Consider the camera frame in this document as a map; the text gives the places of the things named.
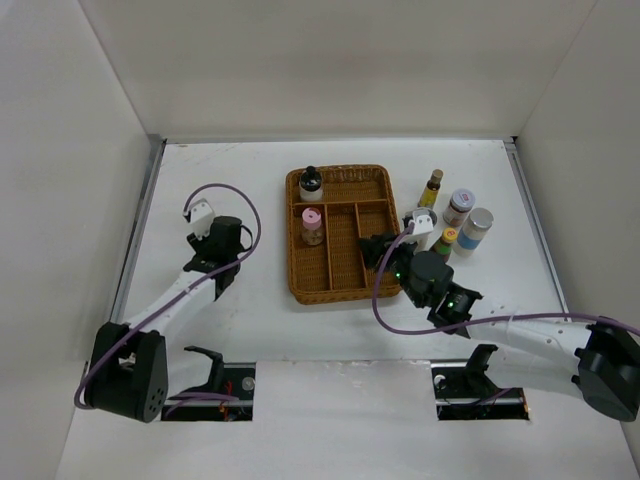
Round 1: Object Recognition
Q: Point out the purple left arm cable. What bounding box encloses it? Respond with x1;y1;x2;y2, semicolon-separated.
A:
73;183;263;419

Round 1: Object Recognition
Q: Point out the pink cap spice jar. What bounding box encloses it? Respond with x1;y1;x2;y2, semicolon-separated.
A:
301;207;325;246

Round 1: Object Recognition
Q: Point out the clear lid powder jar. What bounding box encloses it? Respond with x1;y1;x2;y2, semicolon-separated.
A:
412;207;437;251

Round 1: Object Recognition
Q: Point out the black cap white powder bottle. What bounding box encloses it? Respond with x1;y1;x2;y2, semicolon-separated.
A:
298;166;323;203

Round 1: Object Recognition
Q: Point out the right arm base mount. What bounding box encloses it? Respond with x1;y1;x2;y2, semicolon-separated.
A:
431;344;529;421

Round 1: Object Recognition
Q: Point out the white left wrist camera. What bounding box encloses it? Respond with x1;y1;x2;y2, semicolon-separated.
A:
183;198;216;240

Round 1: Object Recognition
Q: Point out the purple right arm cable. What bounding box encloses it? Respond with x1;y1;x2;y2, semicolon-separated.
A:
372;224;640;337

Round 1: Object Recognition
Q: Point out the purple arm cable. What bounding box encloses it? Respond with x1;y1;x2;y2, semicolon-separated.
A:
372;224;640;337
73;183;263;419

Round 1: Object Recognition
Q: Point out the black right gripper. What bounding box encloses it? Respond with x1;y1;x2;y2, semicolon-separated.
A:
358;230;427;308

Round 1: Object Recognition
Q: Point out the brown wicker divided basket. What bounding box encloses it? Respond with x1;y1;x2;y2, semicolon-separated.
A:
285;164;400;305

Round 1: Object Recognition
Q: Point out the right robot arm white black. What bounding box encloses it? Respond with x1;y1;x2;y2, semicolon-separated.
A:
358;232;639;422

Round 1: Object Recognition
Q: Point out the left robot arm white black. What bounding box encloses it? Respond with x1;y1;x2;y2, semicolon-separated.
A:
74;214;252;423

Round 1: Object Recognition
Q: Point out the red label white lid jar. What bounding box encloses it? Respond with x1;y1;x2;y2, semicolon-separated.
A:
443;188;476;228

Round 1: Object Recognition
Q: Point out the red sauce bottle yellow cap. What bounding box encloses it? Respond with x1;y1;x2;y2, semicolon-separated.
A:
430;227;458;262

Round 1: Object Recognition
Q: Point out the silver lid blue label jar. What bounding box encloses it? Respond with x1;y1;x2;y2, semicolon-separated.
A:
453;207;494;257

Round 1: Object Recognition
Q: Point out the yellow oil bottle brown cap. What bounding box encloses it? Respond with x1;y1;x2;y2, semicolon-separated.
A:
418;169;444;208

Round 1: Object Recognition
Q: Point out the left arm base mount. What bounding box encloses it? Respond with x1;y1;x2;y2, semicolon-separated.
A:
160;346;257;422

